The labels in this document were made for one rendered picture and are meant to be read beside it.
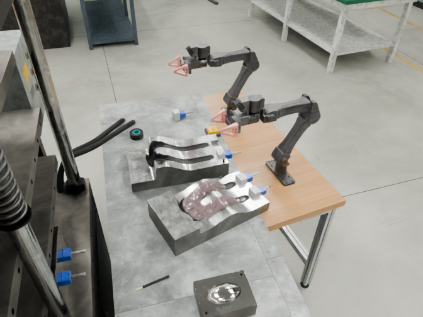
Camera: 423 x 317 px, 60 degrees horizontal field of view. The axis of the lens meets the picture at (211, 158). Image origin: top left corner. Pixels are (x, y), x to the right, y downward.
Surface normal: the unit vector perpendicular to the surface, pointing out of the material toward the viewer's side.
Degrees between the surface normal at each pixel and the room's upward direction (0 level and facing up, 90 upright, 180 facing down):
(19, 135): 0
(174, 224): 0
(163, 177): 90
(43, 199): 0
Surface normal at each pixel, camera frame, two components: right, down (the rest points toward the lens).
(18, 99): 0.26, 0.62
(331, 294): 0.02, -0.77
